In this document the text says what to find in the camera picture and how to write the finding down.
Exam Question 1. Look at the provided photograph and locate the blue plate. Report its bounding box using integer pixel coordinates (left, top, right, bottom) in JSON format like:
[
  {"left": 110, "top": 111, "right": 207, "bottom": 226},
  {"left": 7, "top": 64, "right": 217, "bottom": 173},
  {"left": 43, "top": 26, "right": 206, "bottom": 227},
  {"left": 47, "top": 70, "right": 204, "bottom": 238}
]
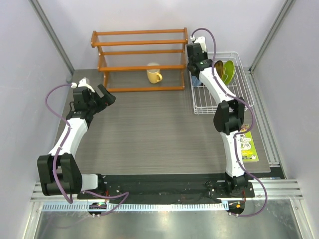
[{"left": 192, "top": 77, "right": 202, "bottom": 87}]

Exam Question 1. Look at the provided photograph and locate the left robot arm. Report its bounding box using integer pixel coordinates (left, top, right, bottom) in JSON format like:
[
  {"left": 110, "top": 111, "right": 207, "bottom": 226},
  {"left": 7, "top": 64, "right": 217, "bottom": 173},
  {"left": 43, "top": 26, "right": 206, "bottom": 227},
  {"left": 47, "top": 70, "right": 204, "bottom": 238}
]
[{"left": 37, "top": 78, "right": 116, "bottom": 203}]

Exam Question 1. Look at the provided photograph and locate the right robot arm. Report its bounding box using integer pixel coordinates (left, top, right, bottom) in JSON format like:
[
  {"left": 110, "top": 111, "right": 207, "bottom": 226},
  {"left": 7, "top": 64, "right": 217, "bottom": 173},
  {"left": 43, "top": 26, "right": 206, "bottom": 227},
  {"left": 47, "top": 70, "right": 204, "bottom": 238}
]
[{"left": 186, "top": 43, "right": 248, "bottom": 197}]

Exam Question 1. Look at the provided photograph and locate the orange wooden shelf rack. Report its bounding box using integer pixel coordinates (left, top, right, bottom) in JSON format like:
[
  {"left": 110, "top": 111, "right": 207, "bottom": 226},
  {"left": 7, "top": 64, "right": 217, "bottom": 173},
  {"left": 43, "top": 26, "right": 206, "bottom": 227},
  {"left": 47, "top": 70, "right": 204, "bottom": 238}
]
[{"left": 91, "top": 28, "right": 188, "bottom": 92}]

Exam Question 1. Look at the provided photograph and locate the brown yellow plate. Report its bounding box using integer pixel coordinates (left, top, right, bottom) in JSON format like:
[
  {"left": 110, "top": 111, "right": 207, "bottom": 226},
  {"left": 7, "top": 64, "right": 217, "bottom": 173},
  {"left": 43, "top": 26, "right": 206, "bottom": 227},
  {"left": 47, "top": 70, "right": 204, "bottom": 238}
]
[{"left": 214, "top": 60, "right": 224, "bottom": 78}]

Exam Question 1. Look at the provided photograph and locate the green plate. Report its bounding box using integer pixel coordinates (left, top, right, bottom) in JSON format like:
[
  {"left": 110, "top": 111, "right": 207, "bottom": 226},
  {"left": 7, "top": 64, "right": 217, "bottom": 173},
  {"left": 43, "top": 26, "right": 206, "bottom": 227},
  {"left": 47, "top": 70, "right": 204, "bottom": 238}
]
[{"left": 222, "top": 60, "right": 235, "bottom": 85}]

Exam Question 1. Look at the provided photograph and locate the yellow ceramic mug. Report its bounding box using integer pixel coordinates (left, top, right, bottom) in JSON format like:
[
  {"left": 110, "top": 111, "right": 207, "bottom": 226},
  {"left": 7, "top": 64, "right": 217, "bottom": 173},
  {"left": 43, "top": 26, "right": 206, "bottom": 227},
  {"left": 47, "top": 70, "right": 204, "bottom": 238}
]
[{"left": 147, "top": 69, "right": 163, "bottom": 84}]

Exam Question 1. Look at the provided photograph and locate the green booklet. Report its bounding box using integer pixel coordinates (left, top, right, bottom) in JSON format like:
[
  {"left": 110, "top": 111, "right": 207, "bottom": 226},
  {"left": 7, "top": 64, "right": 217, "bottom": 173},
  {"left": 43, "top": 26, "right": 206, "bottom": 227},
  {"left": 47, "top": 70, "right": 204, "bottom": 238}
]
[{"left": 240, "top": 132, "right": 259, "bottom": 162}]

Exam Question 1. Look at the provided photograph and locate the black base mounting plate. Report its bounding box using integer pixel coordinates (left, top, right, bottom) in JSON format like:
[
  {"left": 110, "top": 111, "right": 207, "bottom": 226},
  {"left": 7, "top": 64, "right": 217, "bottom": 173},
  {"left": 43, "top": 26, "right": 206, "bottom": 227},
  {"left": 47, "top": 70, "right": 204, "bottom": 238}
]
[{"left": 93, "top": 173, "right": 255, "bottom": 205}]

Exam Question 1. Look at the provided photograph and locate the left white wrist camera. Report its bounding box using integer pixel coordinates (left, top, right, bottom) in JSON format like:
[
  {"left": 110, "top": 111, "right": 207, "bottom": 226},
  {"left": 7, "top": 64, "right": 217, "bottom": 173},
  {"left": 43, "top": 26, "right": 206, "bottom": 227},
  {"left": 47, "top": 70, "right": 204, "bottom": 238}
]
[{"left": 71, "top": 77, "right": 95, "bottom": 92}]

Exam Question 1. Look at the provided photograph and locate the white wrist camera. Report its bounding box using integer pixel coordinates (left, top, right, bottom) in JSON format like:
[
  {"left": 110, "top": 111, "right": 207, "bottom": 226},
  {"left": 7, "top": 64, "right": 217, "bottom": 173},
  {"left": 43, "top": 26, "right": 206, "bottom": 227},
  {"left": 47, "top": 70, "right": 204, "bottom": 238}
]
[
  {"left": 71, "top": 77, "right": 95, "bottom": 92},
  {"left": 190, "top": 36, "right": 207, "bottom": 53}
]

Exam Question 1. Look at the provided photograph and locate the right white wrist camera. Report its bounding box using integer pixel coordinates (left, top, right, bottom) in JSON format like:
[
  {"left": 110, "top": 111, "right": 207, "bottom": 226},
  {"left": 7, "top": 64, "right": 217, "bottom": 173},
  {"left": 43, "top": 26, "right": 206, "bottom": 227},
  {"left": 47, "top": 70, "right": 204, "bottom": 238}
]
[{"left": 190, "top": 36, "right": 207, "bottom": 53}]

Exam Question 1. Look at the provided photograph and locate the white wire dish rack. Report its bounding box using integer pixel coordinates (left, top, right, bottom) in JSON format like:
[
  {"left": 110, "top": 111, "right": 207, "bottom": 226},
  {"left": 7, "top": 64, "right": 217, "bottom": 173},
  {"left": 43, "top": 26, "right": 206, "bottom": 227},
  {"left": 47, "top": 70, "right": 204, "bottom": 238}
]
[{"left": 189, "top": 52, "right": 254, "bottom": 115}]

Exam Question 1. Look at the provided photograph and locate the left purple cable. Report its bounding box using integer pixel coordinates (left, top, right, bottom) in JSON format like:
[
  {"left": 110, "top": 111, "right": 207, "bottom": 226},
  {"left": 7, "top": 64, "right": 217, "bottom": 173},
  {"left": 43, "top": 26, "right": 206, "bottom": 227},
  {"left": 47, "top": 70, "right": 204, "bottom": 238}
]
[{"left": 44, "top": 84, "right": 130, "bottom": 216}]

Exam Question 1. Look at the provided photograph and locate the white slotted cable duct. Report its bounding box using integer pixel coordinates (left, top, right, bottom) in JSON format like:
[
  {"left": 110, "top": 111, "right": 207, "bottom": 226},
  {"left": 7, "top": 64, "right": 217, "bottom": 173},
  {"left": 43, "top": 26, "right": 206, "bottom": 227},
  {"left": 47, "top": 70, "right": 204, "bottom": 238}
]
[{"left": 42, "top": 201, "right": 229, "bottom": 212}]

